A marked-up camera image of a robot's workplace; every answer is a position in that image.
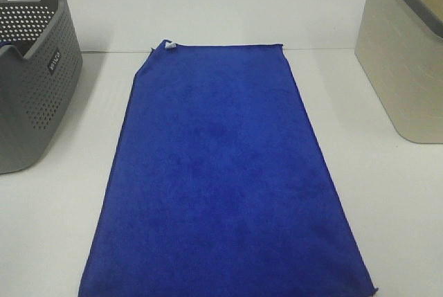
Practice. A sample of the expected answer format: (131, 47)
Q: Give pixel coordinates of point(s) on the beige plastic bin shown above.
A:
(399, 46)

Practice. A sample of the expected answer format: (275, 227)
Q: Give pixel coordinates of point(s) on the grey perforated laundry basket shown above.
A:
(40, 68)

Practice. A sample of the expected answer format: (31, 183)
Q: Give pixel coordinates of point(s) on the blue microfibre towel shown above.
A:
(218, 186)

